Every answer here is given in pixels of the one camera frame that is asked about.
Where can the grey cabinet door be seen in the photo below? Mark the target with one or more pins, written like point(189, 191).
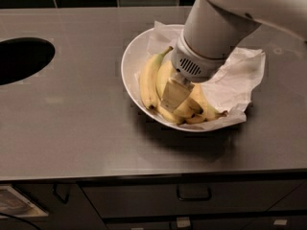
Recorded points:
point(31, 205)

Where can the leftmost yellow banana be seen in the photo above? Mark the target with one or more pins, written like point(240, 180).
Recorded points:
point(147, 79)

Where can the large yellow banana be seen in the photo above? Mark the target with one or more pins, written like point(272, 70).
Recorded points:
point(165, 71)

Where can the grey drawer front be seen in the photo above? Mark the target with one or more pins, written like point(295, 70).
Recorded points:
point(159, 200)

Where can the black cabinet door handle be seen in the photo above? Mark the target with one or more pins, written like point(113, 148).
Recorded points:
point(61, 192)

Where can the small white drawer label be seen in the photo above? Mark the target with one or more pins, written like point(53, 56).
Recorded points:
point(183, 223)

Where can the dark oval sink opening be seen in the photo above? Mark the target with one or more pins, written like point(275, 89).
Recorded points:
point(22, 57)

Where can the white crumpled paper sheet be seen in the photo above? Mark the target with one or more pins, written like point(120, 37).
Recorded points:
point(254, 69)

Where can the white ceramic bowl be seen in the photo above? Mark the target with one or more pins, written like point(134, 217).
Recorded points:
point(226, 91)

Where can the thin yellow banana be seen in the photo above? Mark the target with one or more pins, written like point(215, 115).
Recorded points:
point(195, 106)

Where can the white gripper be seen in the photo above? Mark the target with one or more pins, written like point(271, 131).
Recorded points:
point(191, 64)

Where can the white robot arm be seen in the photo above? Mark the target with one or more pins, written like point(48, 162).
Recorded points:
point(212, 31)

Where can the black drawer handle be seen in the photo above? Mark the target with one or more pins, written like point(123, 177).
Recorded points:
point(193, 193)

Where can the grey drawer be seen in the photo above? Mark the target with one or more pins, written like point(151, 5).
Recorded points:
point(264, 223)
point(159, 200)

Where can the rightmost yellow banana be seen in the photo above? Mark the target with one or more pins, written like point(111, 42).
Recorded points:
point(209, 112)

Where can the lower grey drawer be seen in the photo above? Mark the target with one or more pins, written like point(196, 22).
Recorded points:
point(264, 223)

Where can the right white drawer label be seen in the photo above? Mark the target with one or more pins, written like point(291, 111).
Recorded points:
point(280, 222)

